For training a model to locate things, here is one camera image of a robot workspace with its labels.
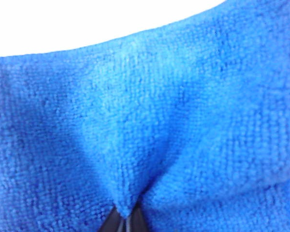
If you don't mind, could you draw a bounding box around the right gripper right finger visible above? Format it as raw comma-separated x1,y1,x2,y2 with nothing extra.
125,204,150,232

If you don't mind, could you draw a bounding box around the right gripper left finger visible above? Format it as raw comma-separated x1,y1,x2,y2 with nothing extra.
97,206,126,232

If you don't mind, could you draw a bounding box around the blue microfibre rag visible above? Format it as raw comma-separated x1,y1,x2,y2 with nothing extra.
0,0,290,232

